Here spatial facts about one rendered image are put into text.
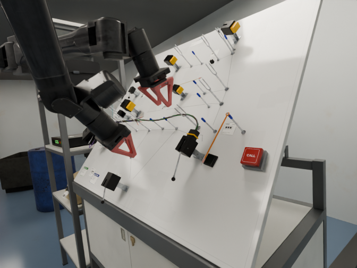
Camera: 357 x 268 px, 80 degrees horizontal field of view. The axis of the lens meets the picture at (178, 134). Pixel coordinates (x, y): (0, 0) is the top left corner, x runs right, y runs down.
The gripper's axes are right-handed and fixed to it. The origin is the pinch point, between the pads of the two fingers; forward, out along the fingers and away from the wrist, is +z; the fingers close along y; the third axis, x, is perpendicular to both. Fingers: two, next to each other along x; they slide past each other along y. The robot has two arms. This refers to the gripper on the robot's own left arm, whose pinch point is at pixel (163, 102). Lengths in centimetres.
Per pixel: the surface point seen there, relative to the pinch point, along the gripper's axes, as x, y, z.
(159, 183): 9.4, 11.0, 29.7
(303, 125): -176, 54, 127
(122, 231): 29, 31, 52
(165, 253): 22.9, -5.8, 38.9
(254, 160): -6.5, -21.9, 18.7
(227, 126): -16.7, -4.7, 17.6
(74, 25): -18, 104, -38
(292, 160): -41, -11, 49
